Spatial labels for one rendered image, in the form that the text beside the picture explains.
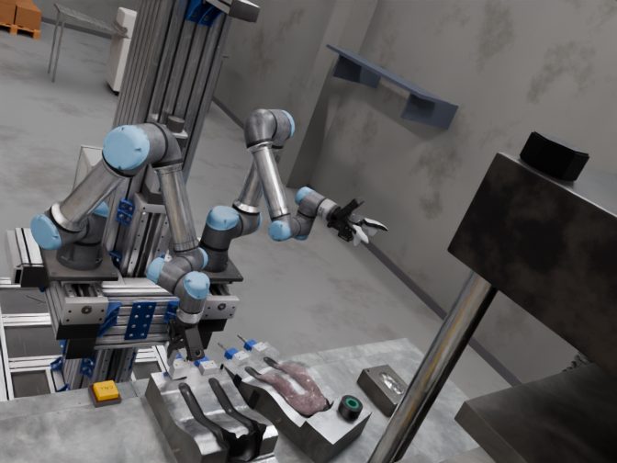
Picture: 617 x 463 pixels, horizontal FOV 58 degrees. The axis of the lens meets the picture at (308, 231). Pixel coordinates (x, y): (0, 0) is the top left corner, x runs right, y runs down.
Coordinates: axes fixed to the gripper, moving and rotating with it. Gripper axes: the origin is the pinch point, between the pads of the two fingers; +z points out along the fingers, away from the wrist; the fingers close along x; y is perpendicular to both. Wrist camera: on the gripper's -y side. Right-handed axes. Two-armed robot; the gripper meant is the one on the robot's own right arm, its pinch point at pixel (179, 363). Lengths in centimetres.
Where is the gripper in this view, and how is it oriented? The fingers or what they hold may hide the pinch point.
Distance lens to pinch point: 190.1
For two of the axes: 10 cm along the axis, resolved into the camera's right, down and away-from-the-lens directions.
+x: -8.2, 0.9, -5.7
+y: -4.9, -6.3, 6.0
